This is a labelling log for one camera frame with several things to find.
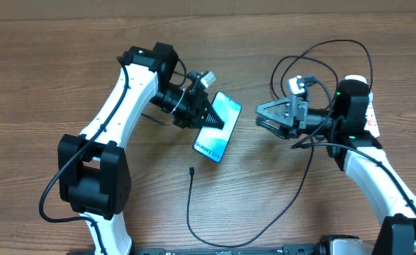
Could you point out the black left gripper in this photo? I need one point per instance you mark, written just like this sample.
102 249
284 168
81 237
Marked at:
191 119

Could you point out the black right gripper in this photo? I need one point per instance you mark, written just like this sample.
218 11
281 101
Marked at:
293 106

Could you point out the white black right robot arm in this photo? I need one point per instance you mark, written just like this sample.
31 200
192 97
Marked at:
358 153

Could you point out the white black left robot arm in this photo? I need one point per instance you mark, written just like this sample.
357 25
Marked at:
93 174

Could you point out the white power strip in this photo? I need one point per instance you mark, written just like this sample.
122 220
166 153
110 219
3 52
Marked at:
371 121

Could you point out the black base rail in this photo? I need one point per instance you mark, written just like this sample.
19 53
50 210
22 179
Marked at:
193 251

